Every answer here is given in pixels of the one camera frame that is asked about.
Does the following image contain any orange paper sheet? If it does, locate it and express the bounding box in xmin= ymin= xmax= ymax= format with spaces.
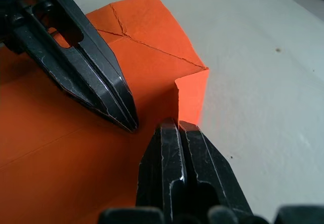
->
xmin=0 ymin=0 xmax=210 ymax=224

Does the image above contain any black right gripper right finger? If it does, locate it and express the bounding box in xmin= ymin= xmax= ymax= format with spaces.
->
xmin=178 ymin=120 xmax=254 ymax=222

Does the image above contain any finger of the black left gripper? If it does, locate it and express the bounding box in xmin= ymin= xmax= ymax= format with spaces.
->
xmin=12 ymin=11 xmax=133 ymax=133
xmin=46 ymin=0 xmax=139 ymax=131

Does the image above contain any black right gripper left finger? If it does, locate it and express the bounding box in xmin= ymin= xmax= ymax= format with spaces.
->
xmin=135 ymin=117 xmax=188 ymax=222

